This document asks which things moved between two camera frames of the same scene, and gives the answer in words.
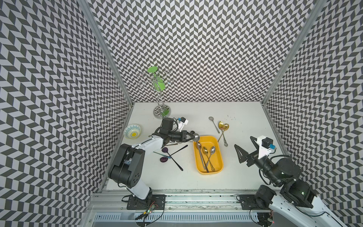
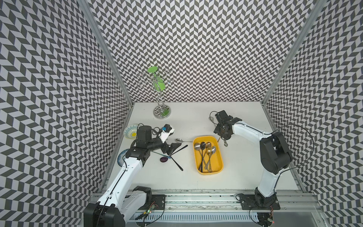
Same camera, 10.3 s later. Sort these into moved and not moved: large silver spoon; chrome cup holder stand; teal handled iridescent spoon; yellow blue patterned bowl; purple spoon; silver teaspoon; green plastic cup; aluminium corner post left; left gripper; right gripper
Moved: right gripper; large silver spoon; silver teaspoon; left gripper; purple spoon
Not moved: green plastic cup; chrome cup holder stand; yellow blue patterned bowl; teal handled iridescent spoon; aluminium corner post left
